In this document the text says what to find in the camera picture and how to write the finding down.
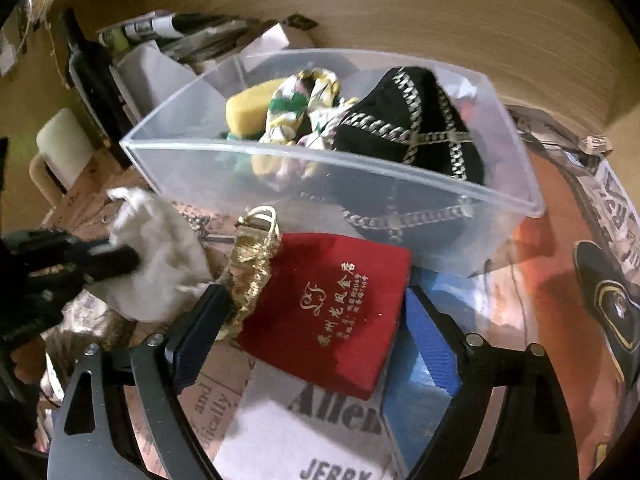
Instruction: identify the white cloth pouch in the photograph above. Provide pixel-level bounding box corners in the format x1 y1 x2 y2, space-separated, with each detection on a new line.
88 186 213 323

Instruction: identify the red velvet drawstring pouch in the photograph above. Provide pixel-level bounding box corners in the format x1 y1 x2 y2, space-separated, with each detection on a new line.
236 233 411 400

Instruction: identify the yellow sponge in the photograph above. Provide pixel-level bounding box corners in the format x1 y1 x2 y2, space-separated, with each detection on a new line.
224 78 284 139

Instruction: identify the black chain pouch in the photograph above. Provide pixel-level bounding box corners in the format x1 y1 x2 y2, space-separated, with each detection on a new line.
333 66 485 185

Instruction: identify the floral fabric scrunchie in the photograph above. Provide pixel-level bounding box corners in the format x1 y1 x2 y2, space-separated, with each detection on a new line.
252 66 362 181

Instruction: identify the orange magazine with emblem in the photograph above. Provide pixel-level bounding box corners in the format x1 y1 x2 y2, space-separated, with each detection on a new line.
509 106 639 479

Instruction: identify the clear plastic storage box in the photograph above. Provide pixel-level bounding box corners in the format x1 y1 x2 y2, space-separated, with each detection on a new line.
122 49 544 276

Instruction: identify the white paper sheet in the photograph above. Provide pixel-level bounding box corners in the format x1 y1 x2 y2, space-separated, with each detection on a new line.
114 41 198 122

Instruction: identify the dark wine bottle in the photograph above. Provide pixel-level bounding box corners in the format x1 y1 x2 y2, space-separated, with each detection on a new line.
62 8 132 169

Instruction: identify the rolled newspaper stack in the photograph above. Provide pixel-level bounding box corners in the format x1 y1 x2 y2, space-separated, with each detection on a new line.
98 10 260 61

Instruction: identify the small white box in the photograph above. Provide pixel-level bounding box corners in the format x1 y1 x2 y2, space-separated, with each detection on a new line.
240 23 314 56

